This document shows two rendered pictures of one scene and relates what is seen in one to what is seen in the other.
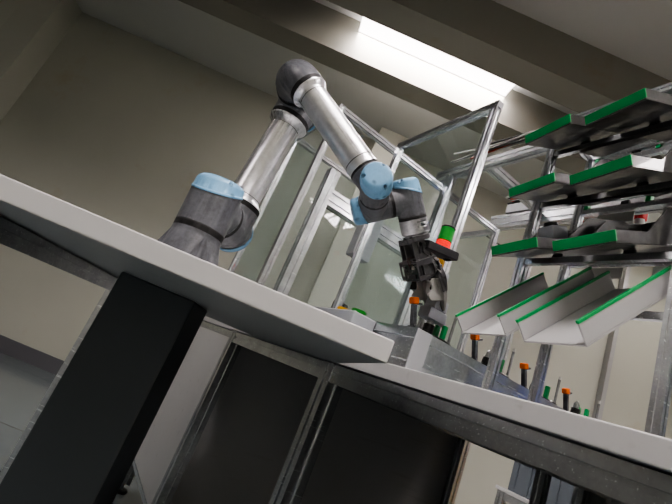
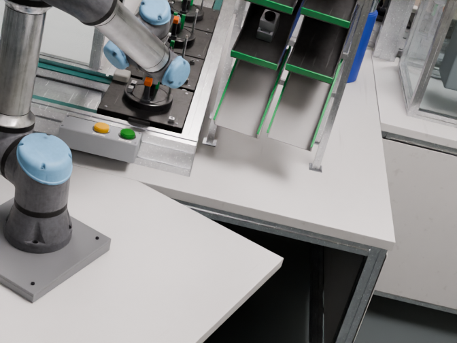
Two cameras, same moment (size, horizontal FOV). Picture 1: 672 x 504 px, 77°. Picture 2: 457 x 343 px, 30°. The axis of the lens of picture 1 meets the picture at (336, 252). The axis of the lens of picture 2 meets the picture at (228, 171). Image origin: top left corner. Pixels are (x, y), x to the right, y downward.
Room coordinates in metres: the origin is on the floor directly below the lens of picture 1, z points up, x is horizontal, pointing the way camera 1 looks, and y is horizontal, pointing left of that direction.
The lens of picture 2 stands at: (-0.06, 1.55, 2.07)
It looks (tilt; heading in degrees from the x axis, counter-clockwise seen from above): 30 degrees down; 295
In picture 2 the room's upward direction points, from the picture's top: 14 degrees clockwise
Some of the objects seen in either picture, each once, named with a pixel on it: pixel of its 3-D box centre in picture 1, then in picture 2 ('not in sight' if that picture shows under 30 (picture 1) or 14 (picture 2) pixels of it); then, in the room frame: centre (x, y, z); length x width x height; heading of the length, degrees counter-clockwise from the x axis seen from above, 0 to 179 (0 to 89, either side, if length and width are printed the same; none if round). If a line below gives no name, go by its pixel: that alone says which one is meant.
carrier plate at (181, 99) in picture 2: not in sight; (147, 102); (1.12, -0.31, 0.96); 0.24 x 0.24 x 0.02; 27
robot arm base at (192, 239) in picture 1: (190, 248); (39, 214); (0.95, 0.31, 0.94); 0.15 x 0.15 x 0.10
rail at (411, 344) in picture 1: (320, 331); (36, 117); (1.29, -0.05, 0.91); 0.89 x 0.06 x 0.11; 27
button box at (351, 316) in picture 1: (338, 323); (99, 139); (1.10, -0.08, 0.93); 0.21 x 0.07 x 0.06; 27
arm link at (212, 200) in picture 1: (213, 204); (41, 170); (0.96, 0.31, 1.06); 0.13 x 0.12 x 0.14; 172
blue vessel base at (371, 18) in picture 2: not in sight; (346, 41); (0.94, -1.29, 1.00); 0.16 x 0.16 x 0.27
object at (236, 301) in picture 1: (192, 295); (50, 239); (0.95, 0.25, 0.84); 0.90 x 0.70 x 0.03; 2
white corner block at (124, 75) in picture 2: not in sight; (121, 77); (1.25, -0.35, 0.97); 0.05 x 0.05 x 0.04; 27
